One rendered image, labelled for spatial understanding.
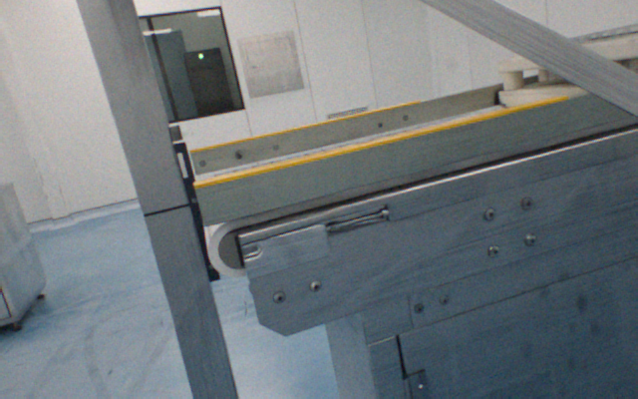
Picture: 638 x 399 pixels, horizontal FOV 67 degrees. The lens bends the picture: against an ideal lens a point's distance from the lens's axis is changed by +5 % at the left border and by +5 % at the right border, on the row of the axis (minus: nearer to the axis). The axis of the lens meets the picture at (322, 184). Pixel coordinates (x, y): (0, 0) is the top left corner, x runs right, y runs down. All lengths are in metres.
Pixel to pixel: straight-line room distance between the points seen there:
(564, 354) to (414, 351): 0.19
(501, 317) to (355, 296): 0.21
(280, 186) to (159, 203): 0.31
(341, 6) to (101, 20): 5.50
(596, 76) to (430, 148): 0.13
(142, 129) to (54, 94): 5.11
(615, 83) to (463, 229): 0.16
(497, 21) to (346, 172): 0.16
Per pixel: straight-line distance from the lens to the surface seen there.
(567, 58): 0.40
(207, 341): 0.72
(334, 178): 0.38
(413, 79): 6.38
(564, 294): 0.61
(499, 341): 0.58
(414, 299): 0.49
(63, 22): 5.77
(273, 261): 0.38
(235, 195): 0.36
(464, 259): 0.46
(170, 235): 0.67
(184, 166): 0.64
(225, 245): 0.38
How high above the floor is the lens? 1.04
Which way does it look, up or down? 13 degrees down
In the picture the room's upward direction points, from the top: 11 degrees counter-clockwise
